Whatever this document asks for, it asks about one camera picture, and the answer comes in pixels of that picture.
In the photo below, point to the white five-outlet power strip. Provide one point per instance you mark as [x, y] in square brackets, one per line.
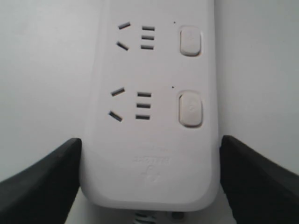
[151, 131]

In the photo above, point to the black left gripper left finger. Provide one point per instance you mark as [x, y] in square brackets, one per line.
[44, 192]

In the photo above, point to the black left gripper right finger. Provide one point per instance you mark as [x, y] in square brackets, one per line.
[258, 190]

